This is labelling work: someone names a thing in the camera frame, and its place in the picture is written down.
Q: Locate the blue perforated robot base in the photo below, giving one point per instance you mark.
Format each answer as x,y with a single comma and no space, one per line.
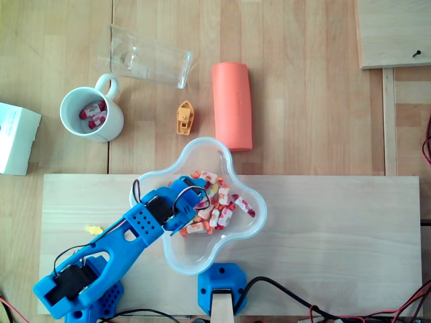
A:
111,299

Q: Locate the blue 3D-printed robot arm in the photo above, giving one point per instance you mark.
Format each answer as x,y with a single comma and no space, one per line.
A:
114,249

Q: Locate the wrapped fruit candy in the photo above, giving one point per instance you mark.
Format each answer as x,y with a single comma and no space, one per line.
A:
195,229
212,191
206,213
244,206
225,217
208,175
98,119
91,110
214,218
224,195

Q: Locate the clear wavy plastic bowl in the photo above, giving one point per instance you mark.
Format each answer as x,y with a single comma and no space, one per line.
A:
192,255

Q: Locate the orange toy boat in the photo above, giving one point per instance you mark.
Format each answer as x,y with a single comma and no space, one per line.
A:
182,111

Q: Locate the salmon cylindrical case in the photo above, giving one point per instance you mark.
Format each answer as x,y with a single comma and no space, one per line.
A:
232,107

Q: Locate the white ceramic mug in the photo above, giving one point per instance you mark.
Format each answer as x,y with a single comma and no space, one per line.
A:
114,124

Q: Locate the yellow gummy bear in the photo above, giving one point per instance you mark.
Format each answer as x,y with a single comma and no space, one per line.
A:
93,230

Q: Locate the clear drinking glass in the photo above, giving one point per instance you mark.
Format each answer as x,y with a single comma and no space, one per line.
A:
151,64

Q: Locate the light wooden board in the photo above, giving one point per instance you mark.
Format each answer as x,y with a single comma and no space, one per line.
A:
336,235

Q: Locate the white cardboard box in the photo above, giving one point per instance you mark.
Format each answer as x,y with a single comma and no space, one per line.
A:
17,134

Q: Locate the wooden strip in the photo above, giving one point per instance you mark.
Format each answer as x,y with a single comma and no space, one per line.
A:
389,128

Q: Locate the wooden panel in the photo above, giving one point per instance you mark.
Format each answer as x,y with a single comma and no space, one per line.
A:
394,30

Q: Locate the black screw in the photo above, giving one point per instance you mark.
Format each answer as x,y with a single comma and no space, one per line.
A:
417,53

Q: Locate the blue 3D-printed mount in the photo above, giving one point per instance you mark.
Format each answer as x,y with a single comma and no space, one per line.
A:
222,276

